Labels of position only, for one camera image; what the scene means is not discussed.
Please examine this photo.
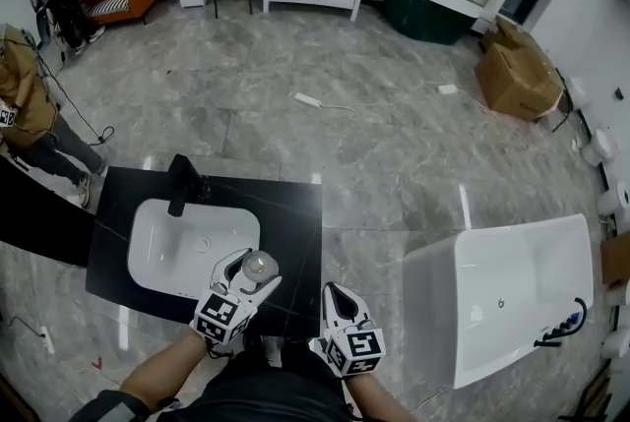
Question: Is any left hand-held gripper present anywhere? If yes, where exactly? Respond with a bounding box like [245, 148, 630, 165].
[189, 248, 284, 345]

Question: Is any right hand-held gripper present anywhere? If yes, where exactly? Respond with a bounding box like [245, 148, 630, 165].
[318, 281, 387, 379]

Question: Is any small grey round bottle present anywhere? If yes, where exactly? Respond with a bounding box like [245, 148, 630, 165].
[240, 250, 281, 284]

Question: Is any person's right forearm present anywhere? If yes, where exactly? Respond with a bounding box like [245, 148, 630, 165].
[344, 373, 414, 422]

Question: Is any person's left forearm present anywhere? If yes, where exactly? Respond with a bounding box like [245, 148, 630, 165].
[117, 333, 211, 411]

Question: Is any black vanity with white sink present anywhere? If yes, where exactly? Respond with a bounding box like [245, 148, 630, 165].
[85, 166, 324, 338]

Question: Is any white sink basin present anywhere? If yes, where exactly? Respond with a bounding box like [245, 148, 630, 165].
[126, 198, 262, 301]

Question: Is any person's left shoe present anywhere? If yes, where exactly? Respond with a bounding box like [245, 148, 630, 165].
[243, 334, 265, 360]

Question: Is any person's black shirt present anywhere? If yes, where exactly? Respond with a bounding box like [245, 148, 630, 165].
[68, 345, 351, 422]

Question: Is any white rectangular bathtub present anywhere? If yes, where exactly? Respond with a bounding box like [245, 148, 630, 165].
[403, 212, 596, 391]

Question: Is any black cabinet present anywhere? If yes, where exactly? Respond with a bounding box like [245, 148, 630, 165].
[0, 156, 102, 268]

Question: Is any black bathtub faucet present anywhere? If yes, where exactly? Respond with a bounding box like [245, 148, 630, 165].
[534, 296, 588, 348]

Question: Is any white toilet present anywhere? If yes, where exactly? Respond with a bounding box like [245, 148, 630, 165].
[597, 180, 630, 217]
[565, 75, 590, 109]
[582, 128, 616, 167]
[604, 282, 630, 308]
[599, 326, 630, 360]

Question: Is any small cardboard box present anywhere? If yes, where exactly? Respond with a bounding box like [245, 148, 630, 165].
[599, 232, 630, 286]

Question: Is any large cardboard box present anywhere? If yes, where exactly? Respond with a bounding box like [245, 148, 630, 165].
[474, 15, 565, 122]

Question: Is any striped pillow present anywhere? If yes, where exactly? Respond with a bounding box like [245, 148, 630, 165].
[82, 0, 130, 18]

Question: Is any dark oval bathtub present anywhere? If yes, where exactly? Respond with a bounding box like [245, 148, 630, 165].
[379, 0, 483, 46]

